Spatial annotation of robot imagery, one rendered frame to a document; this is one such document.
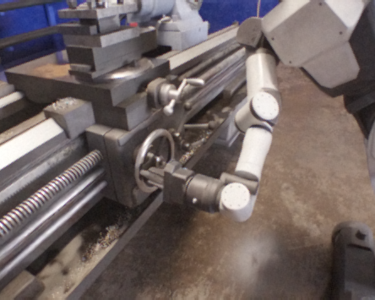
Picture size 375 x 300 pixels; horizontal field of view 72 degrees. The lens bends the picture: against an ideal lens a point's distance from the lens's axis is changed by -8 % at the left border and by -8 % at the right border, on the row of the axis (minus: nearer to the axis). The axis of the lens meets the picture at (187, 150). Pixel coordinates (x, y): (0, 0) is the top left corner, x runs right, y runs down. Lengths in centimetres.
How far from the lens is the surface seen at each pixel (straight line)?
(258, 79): 83
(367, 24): 75
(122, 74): 87
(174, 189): 74
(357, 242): 143
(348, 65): 75
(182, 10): 165
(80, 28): 88
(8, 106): 117
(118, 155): 85
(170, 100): 88
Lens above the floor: 120
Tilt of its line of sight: 33 degrees down
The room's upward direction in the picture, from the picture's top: 1 degrees counter-clockwise
